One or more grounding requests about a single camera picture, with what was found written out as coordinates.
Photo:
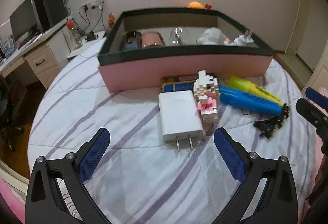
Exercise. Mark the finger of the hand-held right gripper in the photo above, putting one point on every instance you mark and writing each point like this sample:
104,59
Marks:
311,111
317,97

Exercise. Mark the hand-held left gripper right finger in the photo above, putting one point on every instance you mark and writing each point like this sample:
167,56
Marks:
228,154

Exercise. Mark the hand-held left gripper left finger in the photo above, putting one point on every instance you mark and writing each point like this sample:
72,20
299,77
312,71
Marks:
94,153

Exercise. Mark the black beaded hair clip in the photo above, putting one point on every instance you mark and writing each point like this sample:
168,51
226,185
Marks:
275,121

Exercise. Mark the blue highlighter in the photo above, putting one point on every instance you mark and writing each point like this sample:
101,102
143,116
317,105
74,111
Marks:
246,102

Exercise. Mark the pink block figure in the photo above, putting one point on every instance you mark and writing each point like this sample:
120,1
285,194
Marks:
207,101

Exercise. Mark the yellow highlighter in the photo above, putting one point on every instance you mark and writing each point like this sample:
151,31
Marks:
253,89

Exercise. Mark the large white charger plug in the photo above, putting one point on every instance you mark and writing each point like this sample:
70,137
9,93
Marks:
178,116

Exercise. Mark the gold blue tin box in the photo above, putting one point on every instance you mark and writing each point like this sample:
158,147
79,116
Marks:
176,83

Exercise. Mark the small white charger plug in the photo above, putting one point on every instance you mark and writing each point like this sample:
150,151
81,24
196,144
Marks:
242,39

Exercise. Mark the pink storage box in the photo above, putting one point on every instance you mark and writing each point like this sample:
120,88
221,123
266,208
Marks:
179,67

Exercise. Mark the rose gold round canister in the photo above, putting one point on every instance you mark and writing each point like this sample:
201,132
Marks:
152,39

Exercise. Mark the clear glass jar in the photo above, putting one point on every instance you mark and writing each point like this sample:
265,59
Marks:
179,35

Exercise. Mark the white wardrobe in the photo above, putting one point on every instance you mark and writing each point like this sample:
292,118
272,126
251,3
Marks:
320,72

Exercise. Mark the black office chair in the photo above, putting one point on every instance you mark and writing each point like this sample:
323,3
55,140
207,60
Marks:
10,111

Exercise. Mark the pink bed edge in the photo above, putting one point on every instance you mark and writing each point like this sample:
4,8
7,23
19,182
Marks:
10,203

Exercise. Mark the white nightstand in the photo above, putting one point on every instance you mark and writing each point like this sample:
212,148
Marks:
79,51

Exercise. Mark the white desk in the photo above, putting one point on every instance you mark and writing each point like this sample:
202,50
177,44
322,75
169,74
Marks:
43,60

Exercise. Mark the small black device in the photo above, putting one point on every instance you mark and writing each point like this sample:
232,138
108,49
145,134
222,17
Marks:
91,37

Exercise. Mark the orange-capped clear bottle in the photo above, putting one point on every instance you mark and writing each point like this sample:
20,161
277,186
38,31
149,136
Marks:
74,34

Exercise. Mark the orange snack bag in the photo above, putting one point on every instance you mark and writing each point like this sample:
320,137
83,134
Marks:
111,19

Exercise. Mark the blue white box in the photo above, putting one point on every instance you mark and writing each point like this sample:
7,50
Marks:
7,47

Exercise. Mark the small red card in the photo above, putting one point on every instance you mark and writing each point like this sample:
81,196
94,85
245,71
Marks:
208,6

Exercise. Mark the black computer tower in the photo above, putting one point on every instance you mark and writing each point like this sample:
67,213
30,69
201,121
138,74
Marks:
51,8

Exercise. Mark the orange octopus plush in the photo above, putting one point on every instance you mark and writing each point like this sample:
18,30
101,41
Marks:
196,5

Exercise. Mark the black computer monitor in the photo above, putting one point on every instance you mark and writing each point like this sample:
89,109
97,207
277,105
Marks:
23,16

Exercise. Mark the white wall outlet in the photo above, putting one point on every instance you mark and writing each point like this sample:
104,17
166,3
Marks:
93,2

